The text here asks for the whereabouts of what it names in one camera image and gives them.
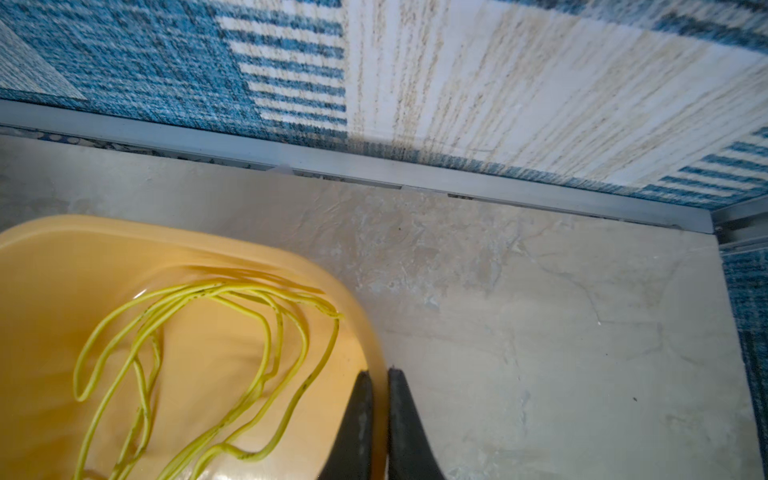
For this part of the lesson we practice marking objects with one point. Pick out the yellow plastic bin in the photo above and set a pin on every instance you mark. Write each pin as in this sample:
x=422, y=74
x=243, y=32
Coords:
x=133, y=351

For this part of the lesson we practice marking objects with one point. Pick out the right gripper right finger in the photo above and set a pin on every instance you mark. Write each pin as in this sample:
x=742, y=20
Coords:
x=409, y=452

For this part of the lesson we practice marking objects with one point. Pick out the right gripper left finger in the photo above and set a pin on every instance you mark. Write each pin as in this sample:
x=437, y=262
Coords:
x=351, y=454

